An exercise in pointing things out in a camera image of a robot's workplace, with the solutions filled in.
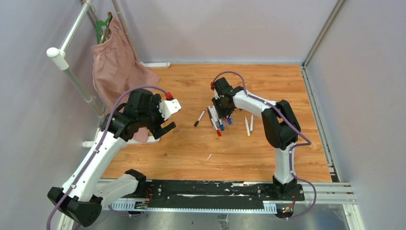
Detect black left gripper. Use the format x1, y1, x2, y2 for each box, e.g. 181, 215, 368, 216
138, 94, 176, 138

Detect yellow tip pen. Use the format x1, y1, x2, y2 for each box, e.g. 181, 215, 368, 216
245, 117, 250, 137

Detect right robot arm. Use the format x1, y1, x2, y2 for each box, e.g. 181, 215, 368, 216
211, 77, 301, 200

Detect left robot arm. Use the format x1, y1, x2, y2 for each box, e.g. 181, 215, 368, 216
46, 85, 181, 229

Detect red cap marker pen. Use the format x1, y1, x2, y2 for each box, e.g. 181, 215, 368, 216
207, 107, 221, 137

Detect black cap marker pen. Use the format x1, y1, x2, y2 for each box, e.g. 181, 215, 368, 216
194, 110, 205, 127

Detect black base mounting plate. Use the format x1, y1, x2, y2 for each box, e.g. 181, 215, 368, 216
127, 180, 305, 213

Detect pink cloth shorts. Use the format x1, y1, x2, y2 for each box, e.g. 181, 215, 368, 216
91, 16, 161, 142

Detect green clothes hanger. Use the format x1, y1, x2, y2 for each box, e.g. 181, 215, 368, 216
96, 13, 113, 44

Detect white clothes rack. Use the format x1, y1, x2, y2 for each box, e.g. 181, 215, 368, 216
46, 0, 170, 149

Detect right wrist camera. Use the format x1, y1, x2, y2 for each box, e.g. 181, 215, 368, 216
210, 82, 219, 99

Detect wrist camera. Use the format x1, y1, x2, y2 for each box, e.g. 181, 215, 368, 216
210, 82, 219, 99
158, 92, 182, 121

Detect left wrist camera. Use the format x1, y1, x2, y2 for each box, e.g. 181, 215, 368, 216
158, 92, 182, 121

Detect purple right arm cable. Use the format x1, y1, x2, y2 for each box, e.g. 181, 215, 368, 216
213, 71, 318, 219

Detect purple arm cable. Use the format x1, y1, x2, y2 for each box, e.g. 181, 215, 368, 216
213, 71, 318, 219
46, 85, 169, 230

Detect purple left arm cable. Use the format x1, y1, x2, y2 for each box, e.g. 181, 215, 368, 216
46, 85, 169, 230

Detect grey aluminium frame rail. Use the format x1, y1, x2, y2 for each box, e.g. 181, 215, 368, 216
301, 0, 365, 230

